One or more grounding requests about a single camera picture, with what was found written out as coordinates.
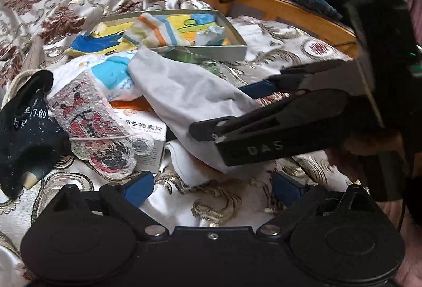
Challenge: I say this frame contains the white orange medicine box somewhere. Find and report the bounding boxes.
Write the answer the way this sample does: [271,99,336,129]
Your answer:
[109,99,169,174]

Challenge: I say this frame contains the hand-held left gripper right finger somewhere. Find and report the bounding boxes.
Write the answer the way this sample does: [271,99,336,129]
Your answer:
[255,171,347,240]

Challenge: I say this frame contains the grey cloth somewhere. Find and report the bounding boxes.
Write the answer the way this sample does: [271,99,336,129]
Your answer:
[127,46,265,189]

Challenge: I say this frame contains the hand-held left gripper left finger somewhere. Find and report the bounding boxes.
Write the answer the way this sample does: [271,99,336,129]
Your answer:
[77,171,167,240]

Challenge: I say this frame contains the grey shallow box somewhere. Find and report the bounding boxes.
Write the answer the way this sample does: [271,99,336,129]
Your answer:
[70,9,248,64]

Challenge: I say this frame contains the black sock with white print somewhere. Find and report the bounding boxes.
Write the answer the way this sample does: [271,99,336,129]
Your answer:
[0,69,72,198]

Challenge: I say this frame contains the person's right forearm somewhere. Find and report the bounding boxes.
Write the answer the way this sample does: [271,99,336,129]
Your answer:
[384,199,422,287]

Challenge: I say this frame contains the striped sock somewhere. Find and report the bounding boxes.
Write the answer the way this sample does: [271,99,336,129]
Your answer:
[121,12,192,51]

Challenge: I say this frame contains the floral satin bedspread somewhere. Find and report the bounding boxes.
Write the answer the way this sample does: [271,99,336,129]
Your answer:
[0,0,422,287]

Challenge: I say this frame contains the bubble-wrapped red patterned socks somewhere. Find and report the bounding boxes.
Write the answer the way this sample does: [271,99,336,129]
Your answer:
[47,71,138,181]

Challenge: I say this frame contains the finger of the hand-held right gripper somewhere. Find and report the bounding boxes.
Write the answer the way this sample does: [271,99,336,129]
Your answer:
[237,59,358,99]
[189,89,385,168]

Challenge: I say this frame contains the white cloth with blue print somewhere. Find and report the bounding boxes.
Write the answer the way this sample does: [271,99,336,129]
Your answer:
[49,51,156,103]

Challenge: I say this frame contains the crumpled light blue cloth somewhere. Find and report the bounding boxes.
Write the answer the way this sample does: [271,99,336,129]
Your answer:
[194,25,229,47]

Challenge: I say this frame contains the wooden bed frame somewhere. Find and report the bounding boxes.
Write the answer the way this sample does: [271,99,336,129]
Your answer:
[173,0,361,57]

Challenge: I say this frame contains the blue yellow printed cloth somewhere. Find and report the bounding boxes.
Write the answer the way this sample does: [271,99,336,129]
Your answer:
[73,14,228,54]

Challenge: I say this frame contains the green transparent plastic wrapper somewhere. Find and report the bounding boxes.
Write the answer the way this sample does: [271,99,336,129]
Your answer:
[158,45,229,77]

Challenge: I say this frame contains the person's right hand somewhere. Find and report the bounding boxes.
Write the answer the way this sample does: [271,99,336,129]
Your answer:
[346,133,405,160]

